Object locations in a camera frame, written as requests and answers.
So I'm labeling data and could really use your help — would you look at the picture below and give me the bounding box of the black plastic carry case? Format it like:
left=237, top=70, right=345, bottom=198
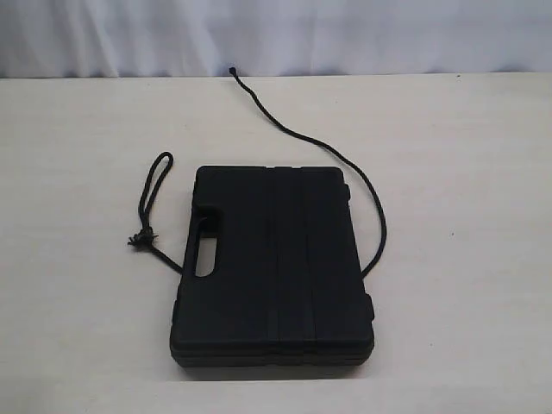
left=170, top=166, right=374, bottom=367

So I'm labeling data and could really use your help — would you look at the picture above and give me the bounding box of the black braided rope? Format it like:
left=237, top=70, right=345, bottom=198
left=126, top=66, right=388, bottom=276

